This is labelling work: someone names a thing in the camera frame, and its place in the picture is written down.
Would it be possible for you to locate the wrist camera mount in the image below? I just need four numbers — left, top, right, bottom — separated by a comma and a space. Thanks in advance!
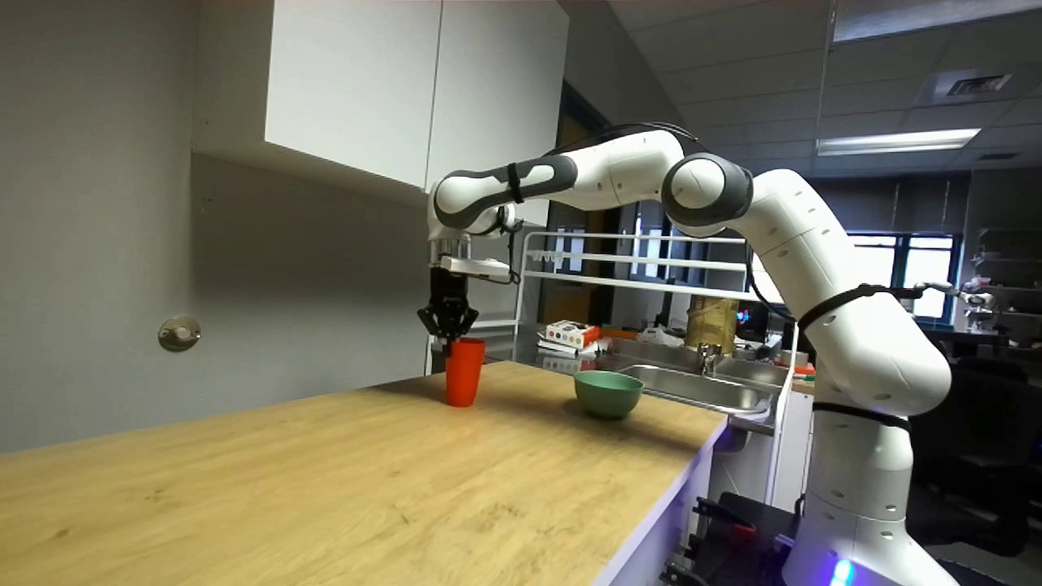
432, 254, 517, 284

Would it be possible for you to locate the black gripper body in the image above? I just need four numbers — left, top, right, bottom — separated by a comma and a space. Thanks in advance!
421, 266, 480, 324

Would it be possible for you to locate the round wall knob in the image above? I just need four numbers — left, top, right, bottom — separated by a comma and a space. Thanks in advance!
157, 312, 201, 350

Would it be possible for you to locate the white wall cabinet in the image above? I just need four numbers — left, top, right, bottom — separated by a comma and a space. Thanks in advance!
193, 0, 573, 229

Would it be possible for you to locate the stainless steel sink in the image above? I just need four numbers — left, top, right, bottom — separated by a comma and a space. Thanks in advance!
633, 363, 782, 419

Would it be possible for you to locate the orange plastic cup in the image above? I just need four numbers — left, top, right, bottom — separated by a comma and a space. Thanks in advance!
446, 338, 485, 407

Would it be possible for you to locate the white dish rack rail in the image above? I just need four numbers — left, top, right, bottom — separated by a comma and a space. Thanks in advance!
517, 229, 754, 348

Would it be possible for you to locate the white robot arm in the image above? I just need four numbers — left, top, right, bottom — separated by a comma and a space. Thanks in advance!
421, 127, 957, 586

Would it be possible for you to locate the red and white box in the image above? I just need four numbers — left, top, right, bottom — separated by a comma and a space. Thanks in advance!
536, 319, 608, 356

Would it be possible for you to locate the green ceramic bowl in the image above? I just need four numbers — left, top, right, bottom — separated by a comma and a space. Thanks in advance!
573, 372, 642, 419

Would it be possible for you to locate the ceiling light panel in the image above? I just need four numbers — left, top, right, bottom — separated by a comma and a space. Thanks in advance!
815, 127, 981, 157

